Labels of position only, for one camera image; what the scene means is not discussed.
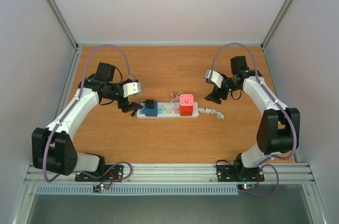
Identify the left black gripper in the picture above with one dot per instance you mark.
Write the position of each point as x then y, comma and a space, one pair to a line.
125, 106

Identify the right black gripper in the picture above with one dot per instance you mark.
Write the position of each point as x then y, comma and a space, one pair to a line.
218, 94

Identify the blue cube socket adapter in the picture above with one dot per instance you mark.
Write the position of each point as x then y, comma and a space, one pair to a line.
151, 108

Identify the black plug adapter with cable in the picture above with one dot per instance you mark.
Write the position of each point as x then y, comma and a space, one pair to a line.
141, 111

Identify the pink cube socket adapter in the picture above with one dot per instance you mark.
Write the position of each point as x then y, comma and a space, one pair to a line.
186, 100

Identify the white charger with pink cable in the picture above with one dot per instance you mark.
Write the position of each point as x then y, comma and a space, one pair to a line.
174, 98

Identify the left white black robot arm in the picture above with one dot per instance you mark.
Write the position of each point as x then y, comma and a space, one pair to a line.
52, 147

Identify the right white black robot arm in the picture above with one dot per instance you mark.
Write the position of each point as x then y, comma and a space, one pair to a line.
278, 132

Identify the red cube socket adapter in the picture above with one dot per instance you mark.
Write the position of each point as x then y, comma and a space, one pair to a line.
186, 110

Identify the white power strip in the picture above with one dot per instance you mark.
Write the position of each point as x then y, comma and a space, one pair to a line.
175, 114

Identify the left small circuit board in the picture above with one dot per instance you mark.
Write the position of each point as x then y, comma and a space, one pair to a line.
101, 187

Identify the small circuit board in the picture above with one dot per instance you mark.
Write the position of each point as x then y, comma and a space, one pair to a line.
246, 186
101, 187

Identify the right small circuit board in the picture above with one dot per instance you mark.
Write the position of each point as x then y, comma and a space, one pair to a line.
246, 186

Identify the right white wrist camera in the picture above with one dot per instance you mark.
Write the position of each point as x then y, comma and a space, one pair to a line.
214, 77

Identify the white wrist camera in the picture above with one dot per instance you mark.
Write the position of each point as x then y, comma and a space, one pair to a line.
132, 89
214, 77

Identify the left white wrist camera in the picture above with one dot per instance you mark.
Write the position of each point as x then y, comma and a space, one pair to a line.
132, 89

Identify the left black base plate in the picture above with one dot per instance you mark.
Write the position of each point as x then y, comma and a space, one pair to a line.
106, 174

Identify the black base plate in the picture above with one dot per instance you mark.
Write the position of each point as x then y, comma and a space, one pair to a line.
228, 173
106, 174

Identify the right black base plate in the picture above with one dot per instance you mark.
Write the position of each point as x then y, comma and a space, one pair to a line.
228, 173

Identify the aluminium front rail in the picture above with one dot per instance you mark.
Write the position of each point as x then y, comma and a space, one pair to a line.
289, 173

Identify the grey slotted cable duct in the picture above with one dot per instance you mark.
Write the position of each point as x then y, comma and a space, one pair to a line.
138, 190

